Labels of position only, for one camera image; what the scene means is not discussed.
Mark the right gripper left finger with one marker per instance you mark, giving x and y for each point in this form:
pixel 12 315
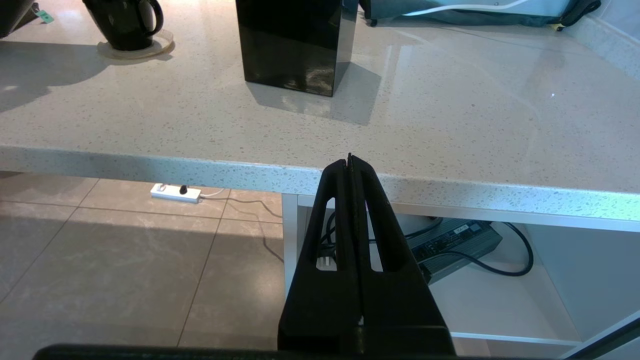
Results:
pixel 327 305

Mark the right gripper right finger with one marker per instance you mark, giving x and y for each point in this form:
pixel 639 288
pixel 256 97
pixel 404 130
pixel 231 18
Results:
pixel 400 310

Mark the teal tea bag tag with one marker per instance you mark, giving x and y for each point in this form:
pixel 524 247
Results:
pixel 44 16

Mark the grey power adapter brick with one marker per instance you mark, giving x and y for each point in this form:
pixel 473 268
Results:
pixel 452 245

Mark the white cabinet shelf unit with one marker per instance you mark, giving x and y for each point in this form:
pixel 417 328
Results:
pixel 500 300

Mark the white power strip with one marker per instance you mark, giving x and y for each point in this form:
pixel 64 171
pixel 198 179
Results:
pixel 175 192

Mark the glossy black box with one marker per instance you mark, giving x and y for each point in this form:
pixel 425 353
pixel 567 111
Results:
pixel 292 45

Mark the round beige coaster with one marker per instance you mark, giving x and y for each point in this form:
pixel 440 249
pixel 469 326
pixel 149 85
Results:
pixel 157 46

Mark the black ceramic mug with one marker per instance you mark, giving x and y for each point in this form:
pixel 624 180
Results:
pixel 126 22

